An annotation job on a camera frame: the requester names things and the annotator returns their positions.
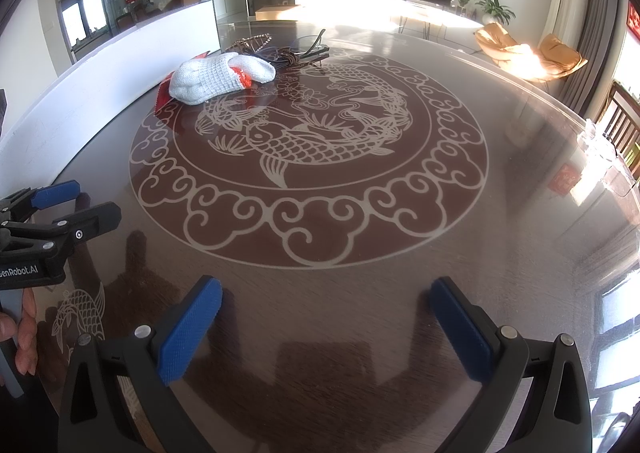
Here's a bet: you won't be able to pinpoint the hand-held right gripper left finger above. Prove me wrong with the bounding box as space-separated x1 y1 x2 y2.
57 275 223 453

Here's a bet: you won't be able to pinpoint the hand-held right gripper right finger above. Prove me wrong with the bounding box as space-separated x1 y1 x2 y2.
430 277 593 453

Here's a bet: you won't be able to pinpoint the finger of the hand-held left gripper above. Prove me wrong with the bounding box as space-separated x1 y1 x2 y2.
0 181 82 224
0 202 122 254

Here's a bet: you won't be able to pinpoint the patterned brown glass desktop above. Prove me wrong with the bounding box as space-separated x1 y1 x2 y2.
0 18 640 453

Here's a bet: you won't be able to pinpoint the person's left hand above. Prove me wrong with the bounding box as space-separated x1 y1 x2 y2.
0 289 38 388

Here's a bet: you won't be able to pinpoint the white partition board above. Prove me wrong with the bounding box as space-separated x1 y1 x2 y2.
0 0 219 194

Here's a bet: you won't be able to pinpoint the balcony glass door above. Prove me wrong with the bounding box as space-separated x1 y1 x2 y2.
60 0 151 51

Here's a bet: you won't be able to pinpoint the clear plastic edge guard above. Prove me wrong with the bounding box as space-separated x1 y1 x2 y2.
577 118 621 164

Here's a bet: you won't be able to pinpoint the woven brown hair clip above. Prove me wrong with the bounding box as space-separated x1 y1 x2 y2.
225 32 273 54

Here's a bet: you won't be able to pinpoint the dark wooden chair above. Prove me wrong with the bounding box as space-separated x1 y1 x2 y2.
595 80 640 178

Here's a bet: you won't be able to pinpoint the cardboard box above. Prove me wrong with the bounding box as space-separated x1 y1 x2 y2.
255 4 306 22

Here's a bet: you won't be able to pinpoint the dark-framed eyeglasses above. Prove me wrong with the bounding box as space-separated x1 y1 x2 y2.
270 29 331 68

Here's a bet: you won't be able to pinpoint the orange lounge chair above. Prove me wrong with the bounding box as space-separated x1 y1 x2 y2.
530 33 589 84
474 24 538 76

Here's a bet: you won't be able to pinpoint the tall green potted plant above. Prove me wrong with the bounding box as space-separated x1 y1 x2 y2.
474 0 516 26

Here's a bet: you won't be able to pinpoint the grey curtain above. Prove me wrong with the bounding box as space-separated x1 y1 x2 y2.
555 0 623 118

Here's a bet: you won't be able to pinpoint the white television console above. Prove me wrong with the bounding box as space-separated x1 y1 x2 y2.
300 0 488 41

